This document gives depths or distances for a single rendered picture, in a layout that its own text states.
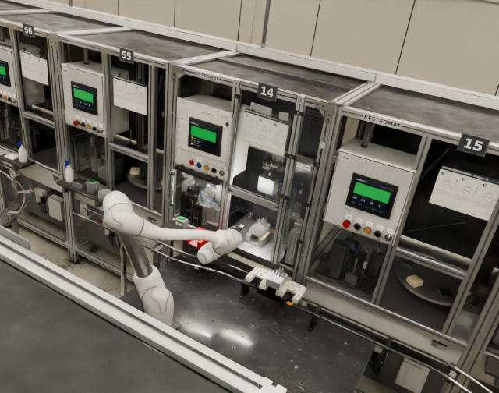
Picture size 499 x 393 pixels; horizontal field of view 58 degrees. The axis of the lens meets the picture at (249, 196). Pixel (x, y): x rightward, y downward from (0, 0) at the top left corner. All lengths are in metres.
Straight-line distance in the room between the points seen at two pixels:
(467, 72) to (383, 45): 1.03
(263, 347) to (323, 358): 0.35
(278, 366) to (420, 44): 4.36
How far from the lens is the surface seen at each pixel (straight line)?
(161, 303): 2.60
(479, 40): 5.90
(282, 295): 2.84
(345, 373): 2.75
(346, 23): 6.18
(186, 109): 2.94
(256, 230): 3.11
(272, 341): 2.80
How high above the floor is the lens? 2.65
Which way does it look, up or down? 27 degrees down
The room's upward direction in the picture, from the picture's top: 7 degrees clockwise
